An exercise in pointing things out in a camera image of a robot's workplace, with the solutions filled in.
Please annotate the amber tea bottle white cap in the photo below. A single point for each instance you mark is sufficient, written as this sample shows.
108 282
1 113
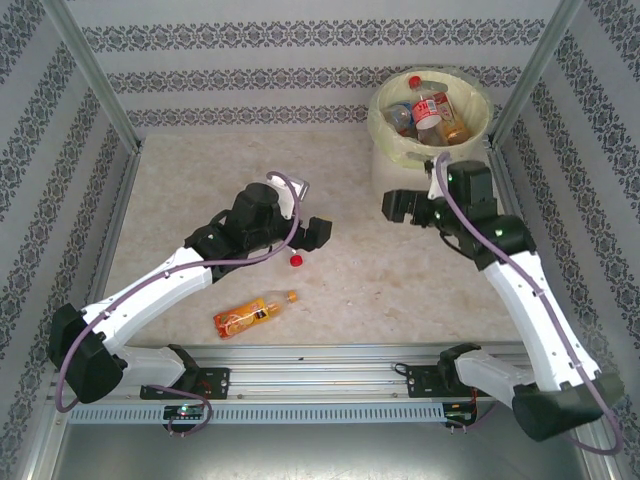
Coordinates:
452 120

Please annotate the long clear red label bottle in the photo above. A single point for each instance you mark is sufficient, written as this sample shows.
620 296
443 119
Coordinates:
427 110

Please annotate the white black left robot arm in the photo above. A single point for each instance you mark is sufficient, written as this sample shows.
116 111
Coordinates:
150 290

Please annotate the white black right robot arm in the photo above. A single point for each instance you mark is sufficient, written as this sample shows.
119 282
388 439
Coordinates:
530 310

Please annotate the cream plastic bin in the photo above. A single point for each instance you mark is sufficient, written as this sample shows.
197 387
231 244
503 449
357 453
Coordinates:
400 170

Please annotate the loose red bottle cap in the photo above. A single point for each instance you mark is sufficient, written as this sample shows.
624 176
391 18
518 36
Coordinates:
296 260

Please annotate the orange juice bottle orange cap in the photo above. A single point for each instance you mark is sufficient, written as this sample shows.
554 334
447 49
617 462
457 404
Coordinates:
245 317

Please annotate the grey metal bottom panel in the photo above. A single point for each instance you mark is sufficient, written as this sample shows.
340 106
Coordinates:
320 455

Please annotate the aluminium right side rail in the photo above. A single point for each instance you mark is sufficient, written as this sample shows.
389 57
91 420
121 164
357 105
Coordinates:
507 192

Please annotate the aluminium rail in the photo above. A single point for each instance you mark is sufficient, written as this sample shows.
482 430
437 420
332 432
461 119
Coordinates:
110 250
325 372
507 192

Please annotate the aluminium right frame post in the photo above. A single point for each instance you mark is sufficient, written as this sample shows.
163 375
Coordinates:
531 75

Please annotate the aluminium frame post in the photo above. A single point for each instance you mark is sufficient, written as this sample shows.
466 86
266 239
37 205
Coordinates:
531 75
95 75

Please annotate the aluminium left side rail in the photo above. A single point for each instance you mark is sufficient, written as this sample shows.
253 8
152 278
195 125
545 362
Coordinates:
110 250

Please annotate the aluminium front rail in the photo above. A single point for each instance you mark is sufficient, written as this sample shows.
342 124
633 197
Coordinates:
325 372

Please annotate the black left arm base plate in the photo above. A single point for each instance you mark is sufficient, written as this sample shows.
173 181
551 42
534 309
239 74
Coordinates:
215 382

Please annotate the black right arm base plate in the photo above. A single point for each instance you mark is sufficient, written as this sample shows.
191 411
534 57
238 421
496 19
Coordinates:
420 382

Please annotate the aluminium left frame post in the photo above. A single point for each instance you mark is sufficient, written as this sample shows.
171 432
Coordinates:
95 75

